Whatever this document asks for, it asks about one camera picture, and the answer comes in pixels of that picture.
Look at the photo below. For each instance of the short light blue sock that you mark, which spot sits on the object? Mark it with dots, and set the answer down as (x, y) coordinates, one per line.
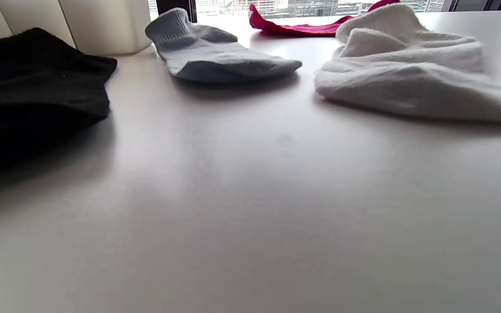
(224, 61)

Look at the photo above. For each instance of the short red sock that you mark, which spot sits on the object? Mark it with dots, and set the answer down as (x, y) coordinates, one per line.
(302, 29)

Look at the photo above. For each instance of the short white sock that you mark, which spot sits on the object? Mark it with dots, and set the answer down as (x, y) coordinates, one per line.
(407, 78)

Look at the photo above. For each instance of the black sock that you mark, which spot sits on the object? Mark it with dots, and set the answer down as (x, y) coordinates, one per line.
(37, 87)

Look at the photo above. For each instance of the translucent divided organizer box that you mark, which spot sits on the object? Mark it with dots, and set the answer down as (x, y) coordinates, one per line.
(102, 26)

